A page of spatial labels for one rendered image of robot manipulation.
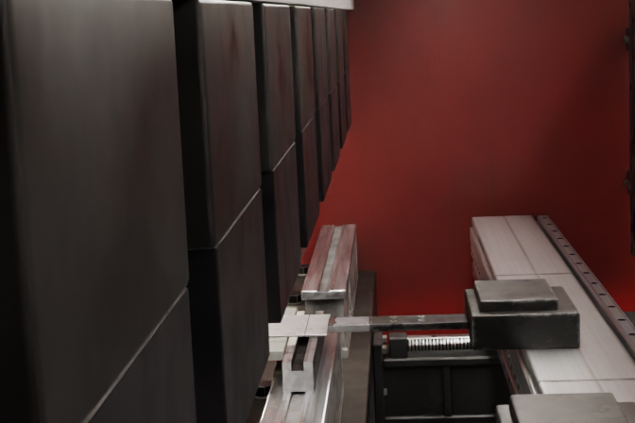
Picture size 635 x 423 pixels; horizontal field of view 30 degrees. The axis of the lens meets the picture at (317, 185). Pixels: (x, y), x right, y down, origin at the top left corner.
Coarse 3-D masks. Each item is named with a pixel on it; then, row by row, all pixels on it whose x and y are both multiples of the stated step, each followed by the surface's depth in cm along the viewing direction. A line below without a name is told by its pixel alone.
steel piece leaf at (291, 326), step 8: (288, 320) 130; (296, 320) 130; (304, 320) 130; (272, 328) 127; (280, 328) 127; (288, 328) 127; (296, 328) 127; (304, 328) 127; (272, 336) 124; (280, 336) 124; (288, 336) 124; (296, 336) 124
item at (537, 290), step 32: (480, 288) 127; (512, 288) 127; (544, 288) 126; (352, 320) 128; (384, 320) 127; (416, 320) 127; (448, 320) 126; (480, 320) 121; (512, 320) 121; (544, 320) 121; (576, 320) 120
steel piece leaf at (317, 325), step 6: (312, 318) 131; (318, 318) 131; (324, 318) 130; (312, 324) 128; (318, 324) 128; (324, 324) 128; (306, 330) 126; (312, 330) 126; (318, 330) 125; (324, 330) 125; (306, 336) 124
